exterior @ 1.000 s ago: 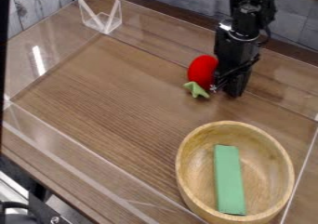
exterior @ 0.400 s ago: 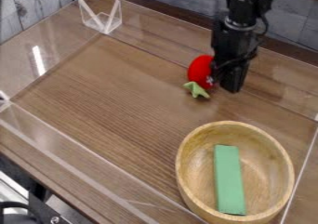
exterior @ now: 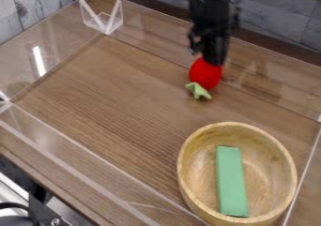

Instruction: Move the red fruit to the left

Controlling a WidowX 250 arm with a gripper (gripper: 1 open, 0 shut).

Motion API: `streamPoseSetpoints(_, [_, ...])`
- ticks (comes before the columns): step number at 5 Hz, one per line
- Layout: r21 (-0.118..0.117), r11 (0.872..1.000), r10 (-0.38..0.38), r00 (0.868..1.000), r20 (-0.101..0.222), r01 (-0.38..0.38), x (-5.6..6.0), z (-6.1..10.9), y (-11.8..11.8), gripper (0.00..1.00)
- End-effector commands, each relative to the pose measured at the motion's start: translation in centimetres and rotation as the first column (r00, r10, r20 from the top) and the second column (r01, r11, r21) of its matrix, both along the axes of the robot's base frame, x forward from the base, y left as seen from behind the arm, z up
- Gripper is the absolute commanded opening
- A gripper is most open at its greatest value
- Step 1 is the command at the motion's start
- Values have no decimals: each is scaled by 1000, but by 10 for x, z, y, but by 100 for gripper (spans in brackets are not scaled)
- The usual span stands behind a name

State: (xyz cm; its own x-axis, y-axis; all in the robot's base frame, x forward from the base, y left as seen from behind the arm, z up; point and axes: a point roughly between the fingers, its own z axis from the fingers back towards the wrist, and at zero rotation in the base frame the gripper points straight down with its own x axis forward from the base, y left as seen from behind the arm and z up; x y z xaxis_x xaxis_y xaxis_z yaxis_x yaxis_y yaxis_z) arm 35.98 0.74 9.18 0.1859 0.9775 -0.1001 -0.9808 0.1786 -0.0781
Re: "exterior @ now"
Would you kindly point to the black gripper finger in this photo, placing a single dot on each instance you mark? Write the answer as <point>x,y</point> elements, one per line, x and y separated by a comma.
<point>215,51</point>

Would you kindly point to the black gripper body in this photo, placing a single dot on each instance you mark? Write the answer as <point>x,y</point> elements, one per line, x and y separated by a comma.
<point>212,18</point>

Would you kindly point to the red felt fruit green leaf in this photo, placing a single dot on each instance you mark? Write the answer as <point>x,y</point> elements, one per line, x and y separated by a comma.
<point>204,77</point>

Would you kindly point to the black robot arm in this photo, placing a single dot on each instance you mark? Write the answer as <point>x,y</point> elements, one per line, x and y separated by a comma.
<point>214,18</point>

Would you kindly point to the wooden oval bowl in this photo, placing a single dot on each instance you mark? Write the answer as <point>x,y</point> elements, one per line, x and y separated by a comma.
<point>268,170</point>

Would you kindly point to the green rectangular block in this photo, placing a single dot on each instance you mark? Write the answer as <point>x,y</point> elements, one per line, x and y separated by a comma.
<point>232,202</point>

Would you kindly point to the clear acrylic tray enclosure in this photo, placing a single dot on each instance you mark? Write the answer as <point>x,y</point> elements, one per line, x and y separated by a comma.
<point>97,114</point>

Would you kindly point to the black clamp with cable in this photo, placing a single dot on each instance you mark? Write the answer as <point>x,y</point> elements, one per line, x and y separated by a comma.
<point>38,215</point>

